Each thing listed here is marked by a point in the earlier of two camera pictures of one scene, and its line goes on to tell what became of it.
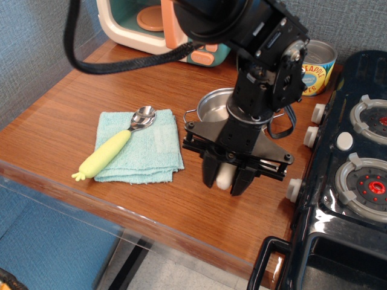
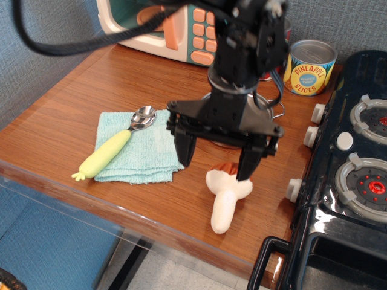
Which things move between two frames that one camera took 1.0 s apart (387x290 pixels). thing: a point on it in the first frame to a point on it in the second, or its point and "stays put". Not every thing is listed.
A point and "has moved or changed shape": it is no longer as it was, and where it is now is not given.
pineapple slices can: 320,58 stays put
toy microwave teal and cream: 153,27 stays put
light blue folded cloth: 152,154 stays put
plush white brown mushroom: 226,176 has moved or changed shape
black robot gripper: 237,138 to 224,115
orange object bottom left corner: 9,281 stays put
